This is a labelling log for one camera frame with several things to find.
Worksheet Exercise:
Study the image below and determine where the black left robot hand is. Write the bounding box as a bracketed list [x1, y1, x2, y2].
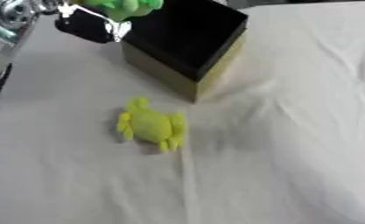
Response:
[53, 3, 133, 45]

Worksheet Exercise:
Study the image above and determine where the green soft toy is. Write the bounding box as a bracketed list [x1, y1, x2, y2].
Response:
[78, 0, 165, 22]

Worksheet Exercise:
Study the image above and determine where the tan cardboard box black inside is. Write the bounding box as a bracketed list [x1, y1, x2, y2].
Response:
[119, 0, 249, 103]

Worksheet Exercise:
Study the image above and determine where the yellow-green crab toy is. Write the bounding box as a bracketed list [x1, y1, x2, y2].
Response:
[115, 96, 188, 153]

